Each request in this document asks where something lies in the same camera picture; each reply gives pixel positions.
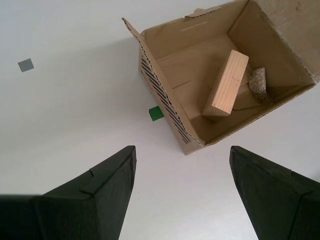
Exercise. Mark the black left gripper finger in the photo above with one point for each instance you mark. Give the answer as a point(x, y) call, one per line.
point(87, 200)
point(280, 197)

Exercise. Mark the speckled beige rock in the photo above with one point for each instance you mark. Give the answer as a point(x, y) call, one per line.
point(258, 83)

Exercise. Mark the light wooden block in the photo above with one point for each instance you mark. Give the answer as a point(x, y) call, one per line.
point(228, 82)

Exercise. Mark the cardboard box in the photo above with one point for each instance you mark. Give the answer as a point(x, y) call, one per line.
point(185, 67)

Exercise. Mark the small green tape square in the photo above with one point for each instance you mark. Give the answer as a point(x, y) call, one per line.
point(155, 113)

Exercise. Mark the grey tape square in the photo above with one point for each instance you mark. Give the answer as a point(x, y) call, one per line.
point(25, 65)

